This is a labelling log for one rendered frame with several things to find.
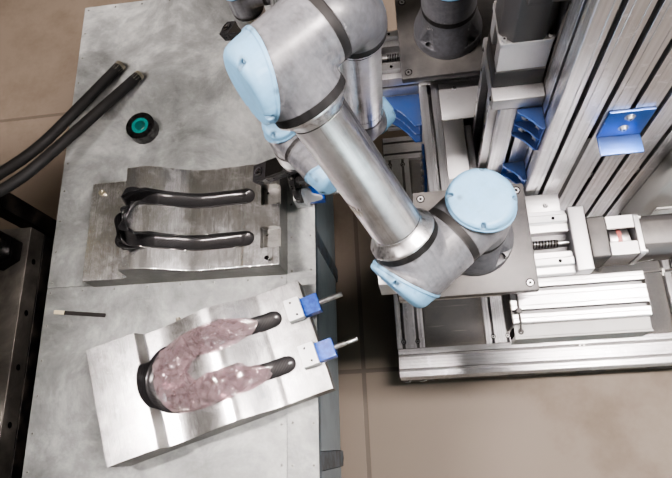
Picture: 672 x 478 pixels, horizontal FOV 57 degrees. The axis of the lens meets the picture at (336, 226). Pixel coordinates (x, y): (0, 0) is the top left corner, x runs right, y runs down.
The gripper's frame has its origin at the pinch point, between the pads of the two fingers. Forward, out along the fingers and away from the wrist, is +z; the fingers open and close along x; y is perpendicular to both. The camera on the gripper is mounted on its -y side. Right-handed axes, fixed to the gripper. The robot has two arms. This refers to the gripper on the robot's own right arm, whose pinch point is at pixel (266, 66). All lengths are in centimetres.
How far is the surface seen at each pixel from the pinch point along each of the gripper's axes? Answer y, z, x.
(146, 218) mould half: -3, -8, -52
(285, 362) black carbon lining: 41, 0, -68
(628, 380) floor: 128, 85, -23
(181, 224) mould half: 3.8, -5.0, -49.3
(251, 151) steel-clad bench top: 6.0, 4.7, -22.5
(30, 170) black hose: -40, -7, -52
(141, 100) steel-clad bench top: -31.5, 4.7, -20.0
